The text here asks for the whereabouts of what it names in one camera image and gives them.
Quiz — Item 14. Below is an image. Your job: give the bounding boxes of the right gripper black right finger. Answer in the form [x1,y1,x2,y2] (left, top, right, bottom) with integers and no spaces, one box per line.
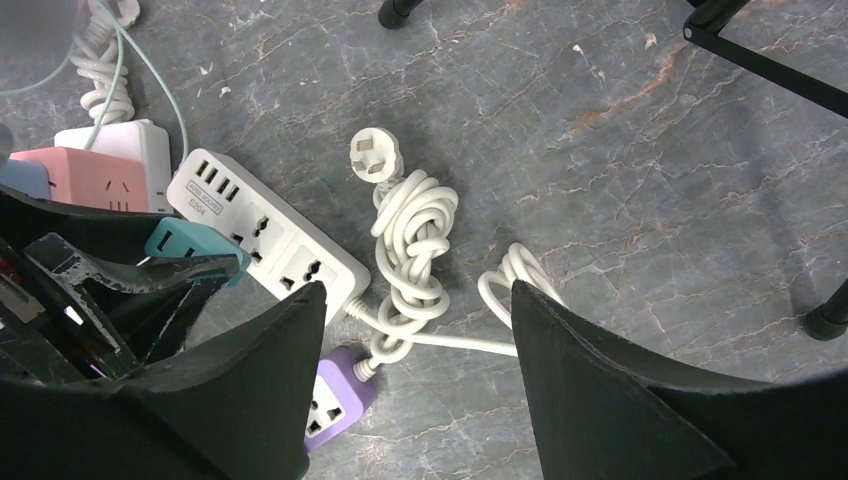
[511,281,847,479]

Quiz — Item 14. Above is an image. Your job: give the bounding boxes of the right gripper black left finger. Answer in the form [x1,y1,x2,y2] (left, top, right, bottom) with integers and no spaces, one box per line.
[1,282,327,479]

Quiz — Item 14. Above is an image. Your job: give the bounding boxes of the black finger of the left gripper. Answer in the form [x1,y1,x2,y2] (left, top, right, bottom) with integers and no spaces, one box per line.
[1,186,166,265]
[24,233,240,379]

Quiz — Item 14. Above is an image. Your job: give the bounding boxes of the teal usb charger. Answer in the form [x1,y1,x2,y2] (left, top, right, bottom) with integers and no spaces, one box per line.
[144,217,251,287]

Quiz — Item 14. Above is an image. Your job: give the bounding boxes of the pink cube socket adapter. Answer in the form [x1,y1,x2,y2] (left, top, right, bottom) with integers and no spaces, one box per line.
[11,147,148,212]

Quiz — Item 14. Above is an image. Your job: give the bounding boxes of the white multicolour power strip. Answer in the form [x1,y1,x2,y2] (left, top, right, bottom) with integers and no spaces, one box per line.
[88,120,173,214]

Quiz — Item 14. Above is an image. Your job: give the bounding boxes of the blue usb charger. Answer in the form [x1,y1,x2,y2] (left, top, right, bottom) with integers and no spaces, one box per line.
[1,159,51,200]

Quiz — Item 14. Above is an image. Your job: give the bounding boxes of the purple power strip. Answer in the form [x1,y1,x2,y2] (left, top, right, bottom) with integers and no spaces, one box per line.
[304,346,377,454]

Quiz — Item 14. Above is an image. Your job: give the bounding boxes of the white usb power strip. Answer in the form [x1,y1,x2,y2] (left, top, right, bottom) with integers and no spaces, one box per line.
[166,148,371,324]

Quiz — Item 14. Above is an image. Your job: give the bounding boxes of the black music stand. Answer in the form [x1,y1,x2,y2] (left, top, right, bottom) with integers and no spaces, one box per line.
[377,1,847,346]

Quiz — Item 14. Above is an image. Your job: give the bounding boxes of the white cable plug bundle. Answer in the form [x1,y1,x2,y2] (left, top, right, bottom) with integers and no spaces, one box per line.
[70,0,141,125]

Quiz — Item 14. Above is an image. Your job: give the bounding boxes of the mint green usb cable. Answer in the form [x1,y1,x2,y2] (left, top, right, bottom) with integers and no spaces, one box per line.
[0,0,191,170]

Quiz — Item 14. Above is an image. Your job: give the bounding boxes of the white power strip cable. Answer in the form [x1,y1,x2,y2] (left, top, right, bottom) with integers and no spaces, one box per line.
[344,127,571,386]

